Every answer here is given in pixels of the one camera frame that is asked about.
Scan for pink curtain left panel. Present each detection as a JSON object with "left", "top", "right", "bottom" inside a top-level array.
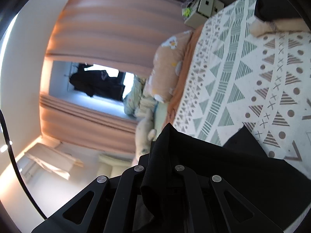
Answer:
[{"left": 39, "top": 94, "right": 137, "bottom": 154}]

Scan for pink curtain right panel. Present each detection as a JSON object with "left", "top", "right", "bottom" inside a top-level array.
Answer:
[{"left": 45, "top": 0, "right": 188, "bottom": 77}]

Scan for peach floral pillow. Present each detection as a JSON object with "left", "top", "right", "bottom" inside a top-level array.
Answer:
[{"left": 144, "top": 30, "right": 192, "bottom": 103}]

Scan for cream padded headboard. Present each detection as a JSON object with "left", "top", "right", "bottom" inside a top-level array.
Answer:
[{"left": 97, "top": 154, "right": 132, "bottom": 178}]

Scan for white bedside table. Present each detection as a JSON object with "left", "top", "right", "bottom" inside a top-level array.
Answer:
[{"left": 182, "top": 0, "right": 225, "bottom": 28}]

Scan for folded black garment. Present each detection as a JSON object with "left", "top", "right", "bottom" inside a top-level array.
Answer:
[{"left": 254, "top": 0, "right": 301, "bottom": 22}]

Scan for cream shirt hanging on wall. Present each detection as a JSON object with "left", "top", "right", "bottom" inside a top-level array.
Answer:
[{"left": 25, "top": 143, "right": 84, "bottom": 180}]

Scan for beige plush animal toy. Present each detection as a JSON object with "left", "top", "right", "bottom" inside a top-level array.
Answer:
[{"left": 135, "top": 109, "right": 156, "bottom": 161}]

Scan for patterned white bedspread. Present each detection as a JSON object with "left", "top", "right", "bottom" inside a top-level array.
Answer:
[{"left": 173, "top": 0, "right": 311, "bottom": 176}]

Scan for pink curtain panel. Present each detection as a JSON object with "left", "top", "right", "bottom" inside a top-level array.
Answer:
[
  {"left": 45, "top": 0, "right": 188, "bottom": 77},
  {"left": 39, "top": 94, "right": 137, "bottom": 154}
]

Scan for black jacket with yellow logo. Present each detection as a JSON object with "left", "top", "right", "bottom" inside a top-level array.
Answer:
[{"left": 139, "top": 124, "right": 310, "bottom": 232}]

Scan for dark clothes hanging at window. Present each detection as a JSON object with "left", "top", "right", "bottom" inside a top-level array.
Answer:
[{"left": 69, "top": 63, "right": 125, "bottom": 102}]

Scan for light green crumpled quilt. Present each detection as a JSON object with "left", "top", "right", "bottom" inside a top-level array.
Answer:
[{"left": 123, "top": 75, "right": 157, "bottom": 118}]

